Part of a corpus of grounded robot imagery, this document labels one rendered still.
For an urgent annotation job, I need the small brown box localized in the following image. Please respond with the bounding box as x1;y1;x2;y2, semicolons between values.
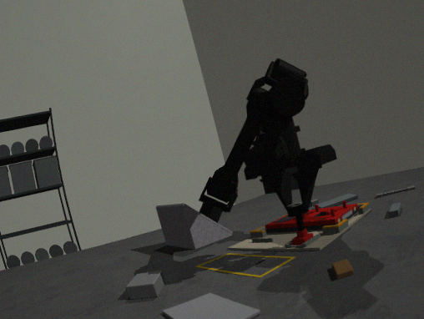
332;259;354;279

